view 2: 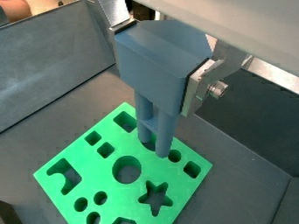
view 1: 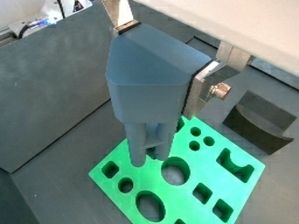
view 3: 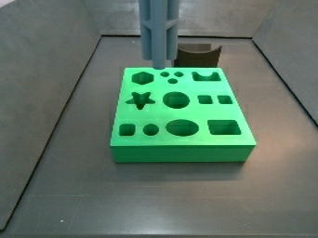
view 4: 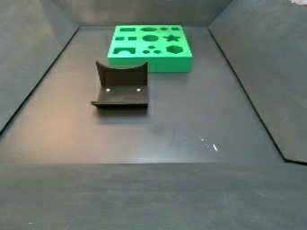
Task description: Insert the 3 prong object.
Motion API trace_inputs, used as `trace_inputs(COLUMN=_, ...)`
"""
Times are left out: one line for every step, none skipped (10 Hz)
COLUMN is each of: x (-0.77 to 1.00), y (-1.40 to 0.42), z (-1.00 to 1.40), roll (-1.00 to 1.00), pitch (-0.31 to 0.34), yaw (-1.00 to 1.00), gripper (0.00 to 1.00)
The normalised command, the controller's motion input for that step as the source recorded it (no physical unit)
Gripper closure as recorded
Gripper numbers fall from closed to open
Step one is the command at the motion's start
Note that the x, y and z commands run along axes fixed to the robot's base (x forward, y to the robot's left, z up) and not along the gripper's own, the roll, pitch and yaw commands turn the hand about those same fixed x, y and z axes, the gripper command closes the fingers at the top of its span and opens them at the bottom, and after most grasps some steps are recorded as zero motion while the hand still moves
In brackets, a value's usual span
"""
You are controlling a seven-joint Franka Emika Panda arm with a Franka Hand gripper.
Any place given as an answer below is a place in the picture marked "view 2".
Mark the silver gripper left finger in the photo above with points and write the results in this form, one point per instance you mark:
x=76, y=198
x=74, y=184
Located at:
x=115, y=16

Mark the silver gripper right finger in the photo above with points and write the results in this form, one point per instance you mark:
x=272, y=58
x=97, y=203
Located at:
x=204, y=81

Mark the grey three prong peg block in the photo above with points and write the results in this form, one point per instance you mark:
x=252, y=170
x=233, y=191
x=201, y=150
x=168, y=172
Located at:
x=157, y=54

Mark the green shape sorter board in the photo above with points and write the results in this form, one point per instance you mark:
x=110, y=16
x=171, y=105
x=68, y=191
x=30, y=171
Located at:
x=108, y=180

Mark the grey bin wall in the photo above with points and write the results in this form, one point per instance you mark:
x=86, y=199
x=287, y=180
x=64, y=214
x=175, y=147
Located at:
x=49, y=53

